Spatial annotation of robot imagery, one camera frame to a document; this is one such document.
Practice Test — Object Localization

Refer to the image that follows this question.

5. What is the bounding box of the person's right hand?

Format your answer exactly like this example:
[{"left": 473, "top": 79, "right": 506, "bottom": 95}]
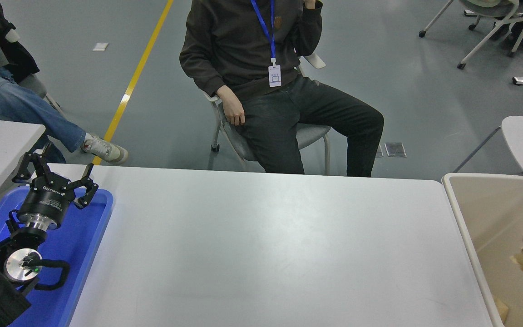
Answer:
[{"left": 217, "top": 85, "right": 246, "bottom": 127}]

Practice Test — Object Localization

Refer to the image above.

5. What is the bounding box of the blue plastic tray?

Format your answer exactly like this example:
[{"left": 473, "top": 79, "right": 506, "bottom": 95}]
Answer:
[{"left": 0, "top": 185, "right": 113, "bottom": 327}]

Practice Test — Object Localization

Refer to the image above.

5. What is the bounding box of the blue lanyard with badge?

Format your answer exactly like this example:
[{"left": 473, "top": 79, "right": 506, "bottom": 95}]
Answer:
[{"left": 250, "top": 0, "right": 282, "bottom": 88}]

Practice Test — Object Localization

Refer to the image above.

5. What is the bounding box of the tan cardboard scrap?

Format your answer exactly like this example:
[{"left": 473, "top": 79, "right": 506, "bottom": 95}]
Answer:
[{"left": 492, "top": 295, "right": 510, "bottom": 323}]

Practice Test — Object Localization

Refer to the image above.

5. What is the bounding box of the grey chair with white armrests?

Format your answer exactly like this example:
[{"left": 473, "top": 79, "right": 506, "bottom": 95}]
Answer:
[{"left": 202, "top": 43, "right": 331, "bottom": 175}]

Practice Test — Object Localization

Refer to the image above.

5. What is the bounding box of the metal floor plate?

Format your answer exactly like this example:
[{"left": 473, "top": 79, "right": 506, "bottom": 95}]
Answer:
[{"left": 375, "top": 142, "right": 407, "bottom": 158}]

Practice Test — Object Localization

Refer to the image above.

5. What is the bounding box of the large pale bin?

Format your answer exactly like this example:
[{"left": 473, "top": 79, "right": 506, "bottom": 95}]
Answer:
[{"left": 441, "top": 172, "right": 523, "bottom": 327}]

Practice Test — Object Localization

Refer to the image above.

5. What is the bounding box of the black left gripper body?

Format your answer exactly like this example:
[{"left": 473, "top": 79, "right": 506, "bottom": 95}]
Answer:
[{"left": 18, "top": 175, "right": 77, "bottom": 224}]

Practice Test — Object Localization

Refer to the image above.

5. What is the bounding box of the white rolling chair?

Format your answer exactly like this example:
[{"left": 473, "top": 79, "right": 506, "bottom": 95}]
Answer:
[{"left": 418, "top": 0, "right": 523, "bottom": 69}]

